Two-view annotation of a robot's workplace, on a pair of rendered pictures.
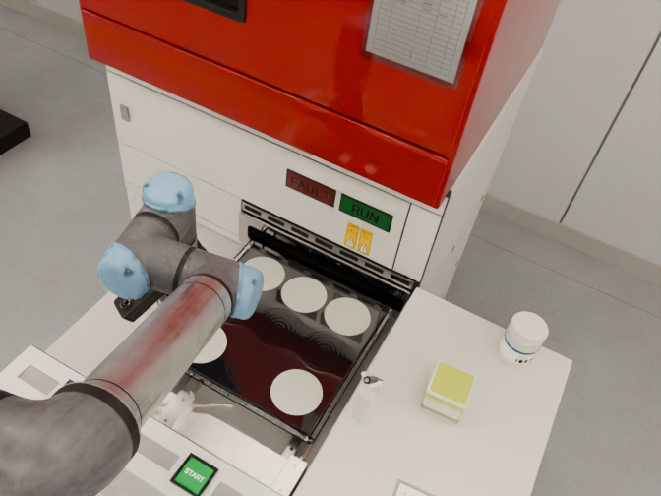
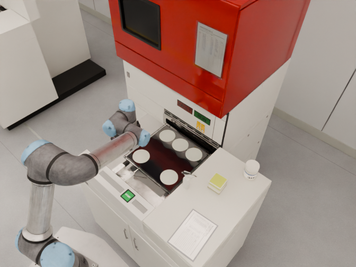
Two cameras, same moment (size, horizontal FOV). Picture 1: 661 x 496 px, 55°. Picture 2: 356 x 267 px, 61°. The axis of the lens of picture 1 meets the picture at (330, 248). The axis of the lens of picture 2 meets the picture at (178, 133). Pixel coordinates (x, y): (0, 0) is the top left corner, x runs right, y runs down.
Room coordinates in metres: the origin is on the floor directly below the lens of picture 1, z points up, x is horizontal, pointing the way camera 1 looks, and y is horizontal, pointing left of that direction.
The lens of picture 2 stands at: (-0.24, -0.33, 2.33)
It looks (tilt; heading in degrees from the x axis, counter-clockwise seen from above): 49 degrees down; 19
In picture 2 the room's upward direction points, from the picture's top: 2 degrees clockwise
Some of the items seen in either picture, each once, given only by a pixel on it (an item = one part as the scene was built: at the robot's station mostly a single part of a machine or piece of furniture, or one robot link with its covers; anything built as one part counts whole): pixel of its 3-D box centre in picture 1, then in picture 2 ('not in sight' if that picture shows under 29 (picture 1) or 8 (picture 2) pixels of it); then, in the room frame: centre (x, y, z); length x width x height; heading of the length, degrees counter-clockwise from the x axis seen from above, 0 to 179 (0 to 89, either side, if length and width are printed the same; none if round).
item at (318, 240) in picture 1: (324, 243); (190, 127); (0.98, 0.02, 0.96); 0.44 x 0.01 x 0.02; 69
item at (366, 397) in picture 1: (370, 390); (188, 178); (0.58, -0.11, 1.03); 0.06 x 0.04 x 0.13; 159
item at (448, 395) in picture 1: (448, 393); (217, 184); (0.62, -0.25, 1.00); 0.07 x 0.07 x 0.07; 72
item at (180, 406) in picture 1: (174, 413); (127, 177); (0.55, 0.23, 0.89); 0.08 x 0.03 x 0.03; 159
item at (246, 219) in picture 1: (320, 264); (189, 134); (0.97, 0.02, 0.89); 0.44 x 0.02 x 0.10; 69
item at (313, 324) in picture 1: (277, 329); (168, 155); (0.77, 0.08, 0.90); 0.34 x 0.34 x 0.01; 69
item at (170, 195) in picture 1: (169, 212); (127, 111); (0.67, 0.25, 1.29); 0.09 x 0.08 x 0.11; 170
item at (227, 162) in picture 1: (260, 189); (170, 105); (1.05, 0.18, 1.02); 0.82 x 0.03 x 0.40; 69
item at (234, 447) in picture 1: (210, 441); (138, 188); (0.52, 0.16, 0.87); 0.36 x 0.08 x 0.03; 69
